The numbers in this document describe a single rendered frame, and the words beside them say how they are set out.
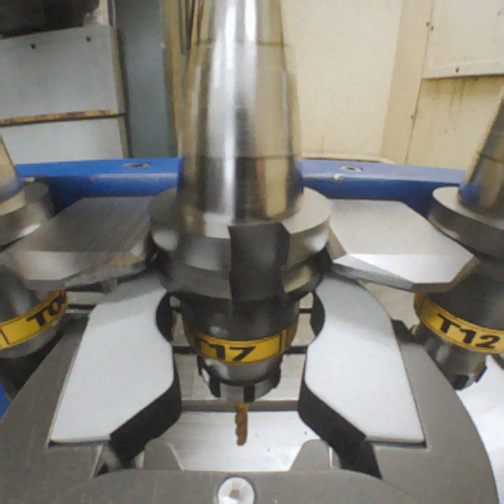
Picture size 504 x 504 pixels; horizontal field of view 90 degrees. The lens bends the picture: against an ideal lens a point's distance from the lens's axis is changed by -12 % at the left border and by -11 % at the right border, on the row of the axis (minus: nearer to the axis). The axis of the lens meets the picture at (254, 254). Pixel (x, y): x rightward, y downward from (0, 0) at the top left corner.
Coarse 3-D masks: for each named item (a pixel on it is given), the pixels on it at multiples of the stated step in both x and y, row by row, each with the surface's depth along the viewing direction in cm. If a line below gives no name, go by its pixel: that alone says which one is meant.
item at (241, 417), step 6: (234, 402) 15; (240, 402) 15; (240, 408) 15; (246, 408) 16; (240, 414) 16; (246, 414) 16; (240, 420) 16; (246, 420) 16; (240, 426) 16; (246, 426) 17; (240, 432) 17; (246, 432) 17; (240, 438) 17; (246, 438) 17; (240, 444) 17
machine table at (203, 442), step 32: (288, 352) 48; (192, 384) 40; (288, 384) 40; (192, 416) 35; (224, 416) 35; (256, 416) 36; (288, 416) 36; (192, 448) 31; (224, 448) 32; (256, 448) 32; (288, 448) 32
